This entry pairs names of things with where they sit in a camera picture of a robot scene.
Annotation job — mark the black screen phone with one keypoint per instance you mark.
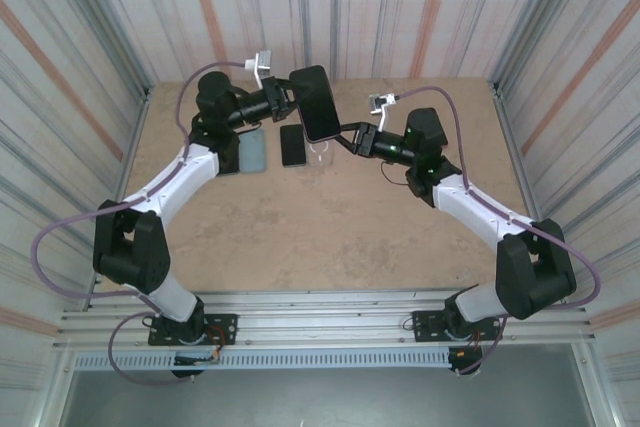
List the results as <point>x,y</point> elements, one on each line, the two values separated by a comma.
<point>292,147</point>
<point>230,169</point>
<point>320,119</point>

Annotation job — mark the light blue phone case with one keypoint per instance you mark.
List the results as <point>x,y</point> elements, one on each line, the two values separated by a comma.
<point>252,154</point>

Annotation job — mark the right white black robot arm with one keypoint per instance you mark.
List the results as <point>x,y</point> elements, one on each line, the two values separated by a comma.
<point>475,204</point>

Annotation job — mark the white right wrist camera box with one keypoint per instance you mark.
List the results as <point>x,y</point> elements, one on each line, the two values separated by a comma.
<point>377,101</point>

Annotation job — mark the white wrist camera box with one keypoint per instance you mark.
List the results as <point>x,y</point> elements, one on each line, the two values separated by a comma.
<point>377,101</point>
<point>262,59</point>

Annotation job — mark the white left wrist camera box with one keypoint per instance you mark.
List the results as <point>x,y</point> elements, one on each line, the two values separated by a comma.
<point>262,59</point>

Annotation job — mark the aluminium side rail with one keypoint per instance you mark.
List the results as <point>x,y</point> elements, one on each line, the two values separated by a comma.
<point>147,93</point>
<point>496,91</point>

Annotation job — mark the aluminium rail frame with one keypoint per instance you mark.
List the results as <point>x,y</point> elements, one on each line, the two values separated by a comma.
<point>320,317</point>

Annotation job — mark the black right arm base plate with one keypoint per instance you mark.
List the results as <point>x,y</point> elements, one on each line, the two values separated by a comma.
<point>425,319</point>

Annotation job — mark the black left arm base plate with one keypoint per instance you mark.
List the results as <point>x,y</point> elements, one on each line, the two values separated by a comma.
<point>225,322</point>

